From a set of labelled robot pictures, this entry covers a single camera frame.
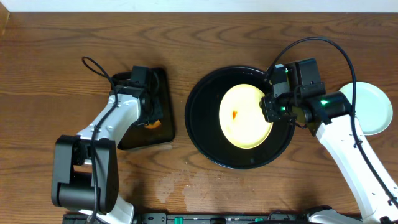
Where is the orange green sponge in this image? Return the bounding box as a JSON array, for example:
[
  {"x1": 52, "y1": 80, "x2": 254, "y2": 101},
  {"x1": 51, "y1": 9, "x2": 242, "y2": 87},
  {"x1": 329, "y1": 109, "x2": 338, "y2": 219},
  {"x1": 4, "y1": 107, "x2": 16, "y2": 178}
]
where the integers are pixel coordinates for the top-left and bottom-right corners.
[{"x1": 144, "y1": 120, "x2": 162, "y2": 129}]

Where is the yellow plate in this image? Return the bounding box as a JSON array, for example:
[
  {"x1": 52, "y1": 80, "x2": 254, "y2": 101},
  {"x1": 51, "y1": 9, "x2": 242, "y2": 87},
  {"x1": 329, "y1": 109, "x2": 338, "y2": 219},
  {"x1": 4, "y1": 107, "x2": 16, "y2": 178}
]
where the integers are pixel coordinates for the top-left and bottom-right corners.
[{"x1": 219, "y1": 84, "x2": 273, "y2": 149}]

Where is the light green plate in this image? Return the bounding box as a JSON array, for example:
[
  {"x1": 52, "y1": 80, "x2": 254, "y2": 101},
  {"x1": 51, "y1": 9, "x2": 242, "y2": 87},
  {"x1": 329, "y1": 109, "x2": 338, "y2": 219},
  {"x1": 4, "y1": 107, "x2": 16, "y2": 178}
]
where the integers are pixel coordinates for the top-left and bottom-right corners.
[{"x1": 355, "y1": 82, "x2": 393, "y2": 136}]

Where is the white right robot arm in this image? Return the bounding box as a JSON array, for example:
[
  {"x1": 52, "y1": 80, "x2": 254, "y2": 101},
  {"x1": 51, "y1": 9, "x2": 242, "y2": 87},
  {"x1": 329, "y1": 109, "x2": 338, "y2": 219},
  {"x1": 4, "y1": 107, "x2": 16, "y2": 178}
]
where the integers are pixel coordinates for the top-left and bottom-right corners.
[{"x1": 260, "y1": 58, "x2": 397, "y2": 223}]

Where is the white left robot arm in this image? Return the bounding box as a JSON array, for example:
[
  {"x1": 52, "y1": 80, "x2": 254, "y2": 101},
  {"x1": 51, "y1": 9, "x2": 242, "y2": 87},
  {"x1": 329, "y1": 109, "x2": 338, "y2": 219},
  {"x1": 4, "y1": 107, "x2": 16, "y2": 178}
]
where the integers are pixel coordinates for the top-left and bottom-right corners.
[{"x1": 51, "y1": 66, "x2": 165, "y2": 223}]

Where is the black rectangular water tray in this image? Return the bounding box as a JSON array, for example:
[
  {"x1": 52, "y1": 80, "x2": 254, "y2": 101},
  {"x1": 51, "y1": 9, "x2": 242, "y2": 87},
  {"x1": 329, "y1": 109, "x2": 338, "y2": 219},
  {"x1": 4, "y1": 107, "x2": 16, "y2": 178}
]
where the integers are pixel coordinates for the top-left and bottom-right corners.
[{"x1": 112, "y1": 66, "x2": 175, "y2": 150}]

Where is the black round tray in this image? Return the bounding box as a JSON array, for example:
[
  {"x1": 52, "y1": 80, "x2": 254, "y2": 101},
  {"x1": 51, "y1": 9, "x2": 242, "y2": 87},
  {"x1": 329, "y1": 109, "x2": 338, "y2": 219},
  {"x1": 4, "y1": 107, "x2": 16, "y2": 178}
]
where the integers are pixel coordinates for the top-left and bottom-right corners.
[{"x1": 185, "y1": 65, "x2": 295, "y2": 169}]

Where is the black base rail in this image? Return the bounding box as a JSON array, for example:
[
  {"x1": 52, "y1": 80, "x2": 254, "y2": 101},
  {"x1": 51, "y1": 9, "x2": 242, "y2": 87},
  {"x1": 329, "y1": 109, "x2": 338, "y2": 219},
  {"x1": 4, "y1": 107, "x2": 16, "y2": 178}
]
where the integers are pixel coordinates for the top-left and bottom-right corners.
[{"x1": 132, "y1": 213, "x2": 309, "y2": 224}]

